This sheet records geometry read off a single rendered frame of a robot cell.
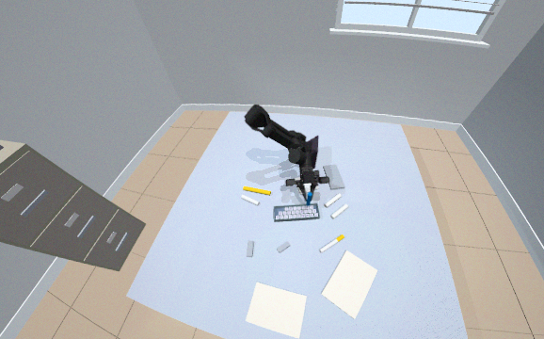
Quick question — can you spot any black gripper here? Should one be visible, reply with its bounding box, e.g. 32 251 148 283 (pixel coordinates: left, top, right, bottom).
286 165 330 201

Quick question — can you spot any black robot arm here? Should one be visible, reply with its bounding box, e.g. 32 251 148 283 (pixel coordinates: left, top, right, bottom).
245 105 319 183

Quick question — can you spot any olive-yellow cylinder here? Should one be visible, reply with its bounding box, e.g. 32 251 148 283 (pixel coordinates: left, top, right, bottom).
243 186 271 195

